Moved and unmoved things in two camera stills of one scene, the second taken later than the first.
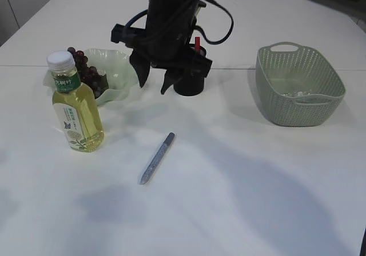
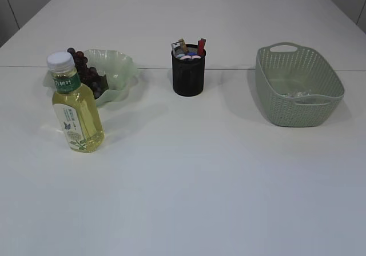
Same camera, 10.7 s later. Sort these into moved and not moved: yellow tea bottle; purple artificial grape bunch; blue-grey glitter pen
Moved: blue-grey glitter pen
Not moved: purple artificial grape bunch; yellow tea bottle
